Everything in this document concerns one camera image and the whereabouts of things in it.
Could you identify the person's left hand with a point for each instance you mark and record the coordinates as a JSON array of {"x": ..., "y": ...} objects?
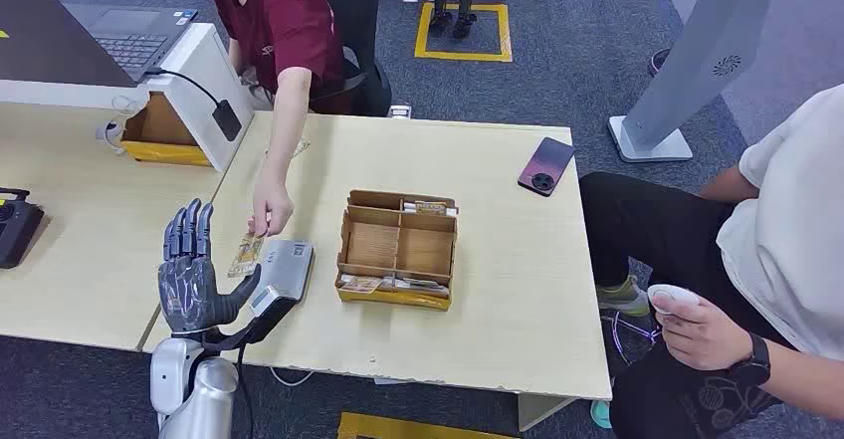
[
  {"x": 272, "y": 208},
  {"x": 702, "y": 337}
]

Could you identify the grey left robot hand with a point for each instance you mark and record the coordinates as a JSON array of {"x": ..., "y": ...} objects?
[{"x": 188, "y": 291}]

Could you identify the white handheld remote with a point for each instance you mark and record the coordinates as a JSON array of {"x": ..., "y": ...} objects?
[{"x": 669, "y": 296}]

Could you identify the grey card reader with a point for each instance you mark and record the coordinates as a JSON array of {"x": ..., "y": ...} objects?
[{"x": 290, "y": 268}]

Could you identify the person's left forearm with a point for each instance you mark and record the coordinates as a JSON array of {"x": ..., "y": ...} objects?
[
  {"x": 287, "y": 126},
  {"x": 804, "y": 380}
]

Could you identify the person's right forearm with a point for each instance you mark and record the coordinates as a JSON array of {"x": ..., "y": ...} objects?
[{"x": 728, "y": 187}]

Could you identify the printed card in organizer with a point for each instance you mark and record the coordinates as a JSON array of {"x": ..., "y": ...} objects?
[{"x": 359, "y": 284}]

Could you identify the person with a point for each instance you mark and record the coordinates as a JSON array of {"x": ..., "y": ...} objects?
[
  {"x": 283, "y": 27},
  {"x": 784, "y": 238}
]

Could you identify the stack of room key cards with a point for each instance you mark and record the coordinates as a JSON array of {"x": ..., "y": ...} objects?
[{"x": 428, "y": 208}]

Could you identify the black wristwatch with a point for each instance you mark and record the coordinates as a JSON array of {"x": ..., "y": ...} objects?
[{"x": 752, "y": 360}]

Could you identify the chrome chair base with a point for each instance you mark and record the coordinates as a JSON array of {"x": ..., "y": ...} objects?
[{"x": 633, "y": 330}]

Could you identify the green sneaker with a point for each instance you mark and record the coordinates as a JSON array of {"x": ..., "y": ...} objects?
[{"x": 623, "y": 297}]

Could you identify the black power adapter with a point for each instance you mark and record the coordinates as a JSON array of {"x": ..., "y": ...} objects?
[{"x": 226, "y": 119}]

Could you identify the cardboard organizer box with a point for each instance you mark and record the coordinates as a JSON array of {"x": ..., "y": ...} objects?
[{"x": 372, "y": 245}]

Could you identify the cardboard box with yellow tape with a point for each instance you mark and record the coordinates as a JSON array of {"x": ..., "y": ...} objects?
[{"x": 161, "y": 152}]

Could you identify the teal shoe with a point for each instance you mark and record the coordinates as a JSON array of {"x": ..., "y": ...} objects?
[{"x": 600, "y": 415}]

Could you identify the white laptop riser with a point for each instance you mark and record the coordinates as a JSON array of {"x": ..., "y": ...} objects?
[{"x": 198, "y": 73}]

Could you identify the small white floor box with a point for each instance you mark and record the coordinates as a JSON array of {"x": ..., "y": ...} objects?
[{"x": 399, "y": 111}]

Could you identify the stack of white cards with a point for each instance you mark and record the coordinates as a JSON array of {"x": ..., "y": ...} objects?
[{"x": 415, "y": 284}]

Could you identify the black handheld controller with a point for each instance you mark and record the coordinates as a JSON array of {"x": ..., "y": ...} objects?
[{"x": 16, "y": 231}]

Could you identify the black office chair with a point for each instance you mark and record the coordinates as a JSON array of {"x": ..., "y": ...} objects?
[{"x": 359, "y": 27}]

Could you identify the purple smartphone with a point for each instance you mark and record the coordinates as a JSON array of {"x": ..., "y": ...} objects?
[{"x": 545, "y": 165}]

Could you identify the dark purple shoe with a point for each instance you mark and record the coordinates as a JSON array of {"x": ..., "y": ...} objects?
[{"x": 658, "y": 61}]

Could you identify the dark grey laptop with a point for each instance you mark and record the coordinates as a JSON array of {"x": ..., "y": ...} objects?
[{"x": 53, "y": 34}]

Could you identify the small black humanoid robot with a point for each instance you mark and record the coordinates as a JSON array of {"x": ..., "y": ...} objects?
[{"x": 465, "y": 1}]

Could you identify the grey kiosk stand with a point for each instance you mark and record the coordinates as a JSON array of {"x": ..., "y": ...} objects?
[{"x": 699, "y": 47}]

